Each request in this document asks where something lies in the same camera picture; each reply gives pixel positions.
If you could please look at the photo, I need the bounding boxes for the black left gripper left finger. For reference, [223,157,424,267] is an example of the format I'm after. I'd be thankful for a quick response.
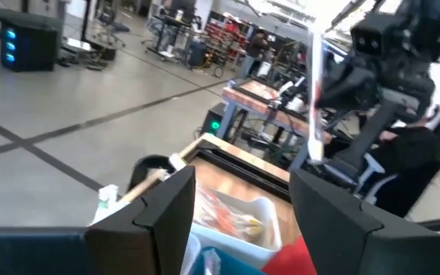
[85,166,197,275]

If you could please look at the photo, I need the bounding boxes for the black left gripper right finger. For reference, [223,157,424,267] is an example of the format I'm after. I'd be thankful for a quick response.
[288,170,427,275]

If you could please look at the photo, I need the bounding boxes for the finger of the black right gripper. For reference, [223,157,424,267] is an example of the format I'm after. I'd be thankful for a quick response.
[326,64,376,91]
[316,86,378,111]

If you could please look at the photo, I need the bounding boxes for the red plastic bin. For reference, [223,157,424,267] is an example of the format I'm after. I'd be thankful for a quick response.
[260,236,319,275]

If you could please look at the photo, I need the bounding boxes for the black table clamp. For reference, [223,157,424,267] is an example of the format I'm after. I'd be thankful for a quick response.
[127,154,176,194]

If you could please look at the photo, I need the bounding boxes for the white office chair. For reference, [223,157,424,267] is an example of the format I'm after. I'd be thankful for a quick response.
[353,152,399,205]

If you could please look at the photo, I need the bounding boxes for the person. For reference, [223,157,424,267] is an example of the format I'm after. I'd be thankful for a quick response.
[238,29,270,79]
[368,106,440,218]

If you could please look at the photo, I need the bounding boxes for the light grey plastic bin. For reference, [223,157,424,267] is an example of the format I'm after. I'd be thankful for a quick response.
[190,186,283,269]

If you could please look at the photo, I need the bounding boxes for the wood top workbench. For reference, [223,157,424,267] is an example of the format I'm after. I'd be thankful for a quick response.
[219,78,334,171]

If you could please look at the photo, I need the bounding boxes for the teal plastic bin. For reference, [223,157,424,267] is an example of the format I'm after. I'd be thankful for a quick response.
[189,246,267,275]

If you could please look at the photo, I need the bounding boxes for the black computer green light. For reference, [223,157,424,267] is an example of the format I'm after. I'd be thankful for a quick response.
[199,102,229,137]

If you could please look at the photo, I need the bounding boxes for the red parts shelf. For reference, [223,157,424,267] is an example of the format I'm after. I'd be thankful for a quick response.
[204,13,252,69]

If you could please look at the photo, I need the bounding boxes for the black rolling workstation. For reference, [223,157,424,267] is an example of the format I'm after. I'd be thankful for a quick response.
[142,0,210,69]

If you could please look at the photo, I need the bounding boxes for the black computer blue lights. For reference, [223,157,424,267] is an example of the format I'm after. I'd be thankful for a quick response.
[0,21,60,73]

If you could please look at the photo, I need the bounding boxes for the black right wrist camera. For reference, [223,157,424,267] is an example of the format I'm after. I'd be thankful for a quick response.
[351,13,403,58]

